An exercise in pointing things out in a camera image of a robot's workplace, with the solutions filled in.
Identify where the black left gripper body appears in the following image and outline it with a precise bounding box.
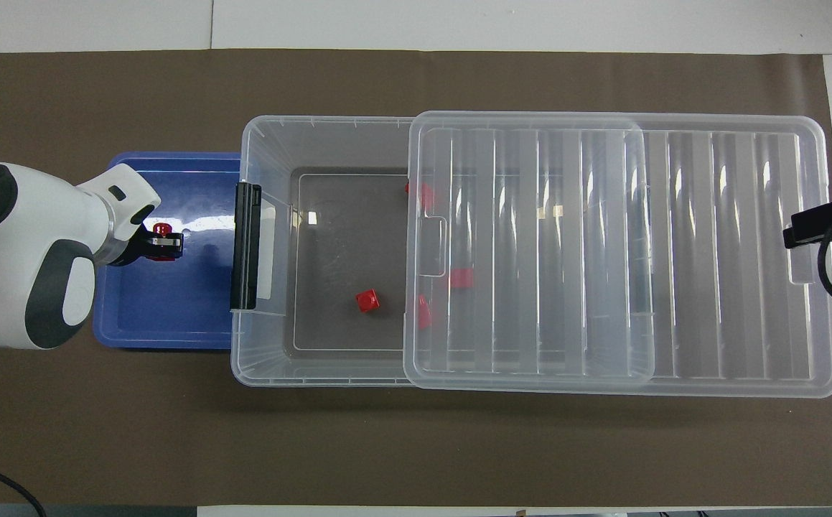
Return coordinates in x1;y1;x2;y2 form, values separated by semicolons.
109;206;154;266

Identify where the clear ribbed box lid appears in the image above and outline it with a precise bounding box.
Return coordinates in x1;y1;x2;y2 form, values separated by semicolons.
403;110;832;398

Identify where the blue plastic tray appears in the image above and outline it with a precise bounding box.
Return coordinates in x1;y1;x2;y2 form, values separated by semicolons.
93;152;244;350

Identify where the clear plastic storage box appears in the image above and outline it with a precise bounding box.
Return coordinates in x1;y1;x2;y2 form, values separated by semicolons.
230;113;657;388

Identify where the brown table mat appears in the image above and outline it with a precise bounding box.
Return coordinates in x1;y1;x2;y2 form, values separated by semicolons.
0;49;832;507

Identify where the black box latch handle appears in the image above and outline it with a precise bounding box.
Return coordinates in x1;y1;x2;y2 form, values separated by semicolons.
230;182;263;312

